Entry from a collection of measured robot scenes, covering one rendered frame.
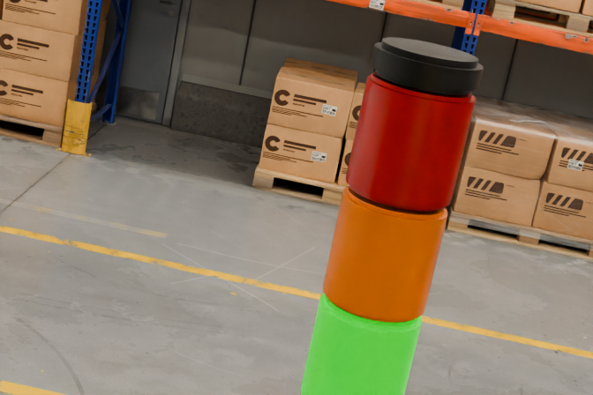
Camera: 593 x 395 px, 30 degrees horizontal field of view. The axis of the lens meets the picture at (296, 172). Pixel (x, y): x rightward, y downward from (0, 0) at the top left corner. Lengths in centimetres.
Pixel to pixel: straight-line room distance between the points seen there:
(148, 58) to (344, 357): 906
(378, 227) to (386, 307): 4
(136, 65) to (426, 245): 911
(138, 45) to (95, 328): 432
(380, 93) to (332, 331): 11
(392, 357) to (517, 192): 775
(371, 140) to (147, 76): 910
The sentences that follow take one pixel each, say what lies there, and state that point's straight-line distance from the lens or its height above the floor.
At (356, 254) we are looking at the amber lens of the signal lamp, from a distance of 50.
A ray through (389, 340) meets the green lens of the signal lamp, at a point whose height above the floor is 221.
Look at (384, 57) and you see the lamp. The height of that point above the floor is 233.
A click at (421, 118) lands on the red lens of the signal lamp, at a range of 48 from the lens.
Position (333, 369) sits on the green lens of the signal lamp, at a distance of 53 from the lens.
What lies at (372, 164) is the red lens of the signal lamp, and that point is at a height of 229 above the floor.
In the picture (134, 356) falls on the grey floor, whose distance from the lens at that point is 543.
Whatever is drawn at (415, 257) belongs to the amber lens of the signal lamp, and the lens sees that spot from 50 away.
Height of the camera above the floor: 241
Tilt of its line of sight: 16 degrees down
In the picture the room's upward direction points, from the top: 11 degrees clockwise
